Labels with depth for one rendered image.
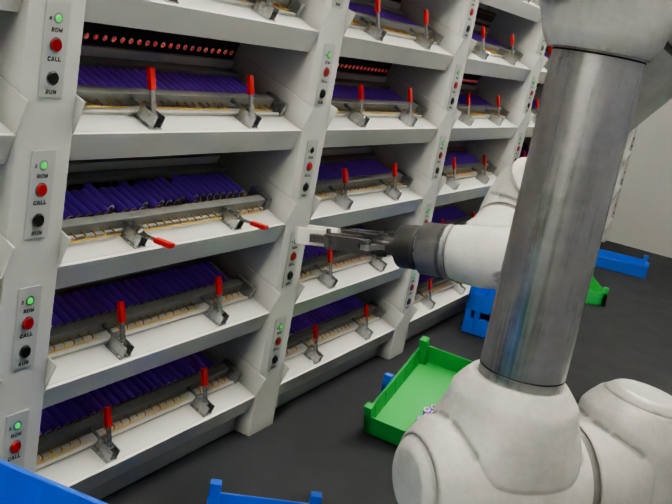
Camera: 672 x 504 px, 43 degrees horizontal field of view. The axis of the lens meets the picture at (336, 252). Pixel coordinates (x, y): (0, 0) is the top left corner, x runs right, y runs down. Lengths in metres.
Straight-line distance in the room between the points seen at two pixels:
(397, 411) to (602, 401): 1.02
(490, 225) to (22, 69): 0.72
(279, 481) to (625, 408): 0.86
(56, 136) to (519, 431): 0.71
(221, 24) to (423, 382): 1.09
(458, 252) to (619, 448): 0.43
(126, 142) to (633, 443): 0.82
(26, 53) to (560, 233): 0.69
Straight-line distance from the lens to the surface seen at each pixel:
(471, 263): 1.36
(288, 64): 1.74
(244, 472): 1.79
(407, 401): 2.11
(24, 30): 1.17
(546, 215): 0.95
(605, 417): 1.12
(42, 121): 1.21
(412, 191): 2.37
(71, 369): 1.42
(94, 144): 1.29
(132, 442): 1.62
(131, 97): 1.41
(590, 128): 0.94
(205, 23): 1.43
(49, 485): 0.82
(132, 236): 1.42
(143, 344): 1.54
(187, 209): 1.55
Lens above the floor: 0.88
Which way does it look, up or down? 14 degrees down
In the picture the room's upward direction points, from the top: 11 degrees clockwise
